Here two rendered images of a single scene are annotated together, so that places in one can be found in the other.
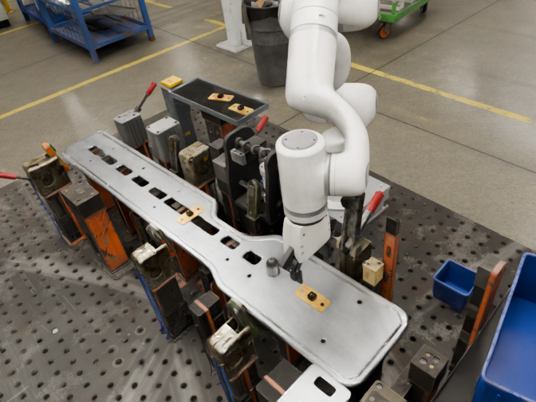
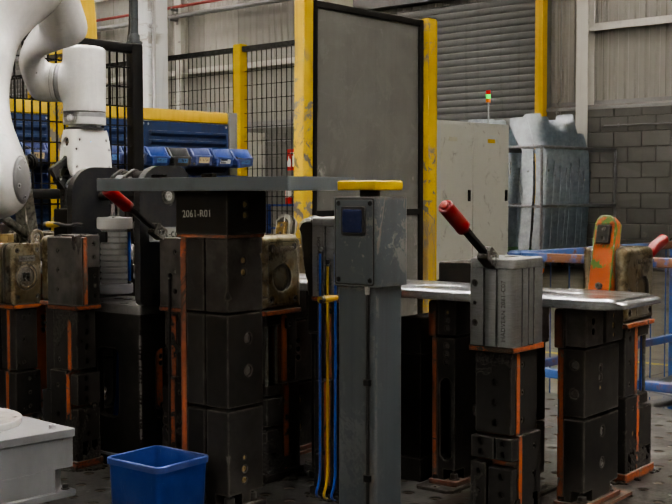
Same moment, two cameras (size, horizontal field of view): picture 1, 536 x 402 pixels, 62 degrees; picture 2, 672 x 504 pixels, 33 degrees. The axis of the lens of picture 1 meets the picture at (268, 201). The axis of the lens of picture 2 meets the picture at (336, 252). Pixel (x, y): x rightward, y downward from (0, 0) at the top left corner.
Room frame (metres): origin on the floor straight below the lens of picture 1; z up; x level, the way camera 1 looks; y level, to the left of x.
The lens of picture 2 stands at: (2.99, -0.05, 1.15)
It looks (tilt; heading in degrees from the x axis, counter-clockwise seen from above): 3 degrees down; 168
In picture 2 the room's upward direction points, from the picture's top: straight up
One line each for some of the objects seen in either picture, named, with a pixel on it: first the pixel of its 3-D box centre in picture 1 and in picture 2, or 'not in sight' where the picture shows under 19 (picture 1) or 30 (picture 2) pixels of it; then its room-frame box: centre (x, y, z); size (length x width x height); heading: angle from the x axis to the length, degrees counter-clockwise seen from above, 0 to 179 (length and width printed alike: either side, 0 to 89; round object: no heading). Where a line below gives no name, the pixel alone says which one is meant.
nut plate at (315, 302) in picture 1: (312, 296); not in sight; (0.63, -0.07, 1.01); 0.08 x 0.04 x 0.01; 40
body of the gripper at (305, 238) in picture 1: (307, 228); (84, 151); (0.63, -0.07, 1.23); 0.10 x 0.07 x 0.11; 130
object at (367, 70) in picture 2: not in sight; (368, 223); (-2.23, 1.20, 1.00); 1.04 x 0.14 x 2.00; 126
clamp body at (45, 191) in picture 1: (61, 200); (616, 361); (1.32, 0.75, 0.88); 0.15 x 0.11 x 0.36; 130
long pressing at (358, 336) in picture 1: (184, 214); (270, 277); (1.00, 0.25, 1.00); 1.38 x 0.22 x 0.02; 40
